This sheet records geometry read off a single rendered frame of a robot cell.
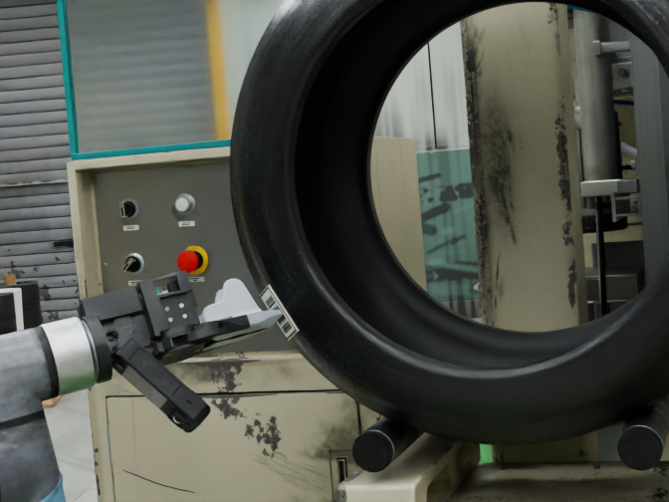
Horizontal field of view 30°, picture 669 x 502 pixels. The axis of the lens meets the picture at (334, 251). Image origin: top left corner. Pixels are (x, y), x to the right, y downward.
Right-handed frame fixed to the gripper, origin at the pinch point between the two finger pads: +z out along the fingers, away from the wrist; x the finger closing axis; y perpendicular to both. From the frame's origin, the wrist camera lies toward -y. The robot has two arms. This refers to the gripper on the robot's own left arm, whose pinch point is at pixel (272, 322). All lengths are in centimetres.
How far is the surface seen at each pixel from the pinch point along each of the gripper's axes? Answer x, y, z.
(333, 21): -17.1, 26.1, 10.8
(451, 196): 754, 205, 455
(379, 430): -1.9, -14.8, 7.0
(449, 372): -10.8, -11.9, 12.9
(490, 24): 4, 31, 43
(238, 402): 81, 3, 18
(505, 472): 18.5, -23.2, 30.2
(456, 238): 765, 172, 452
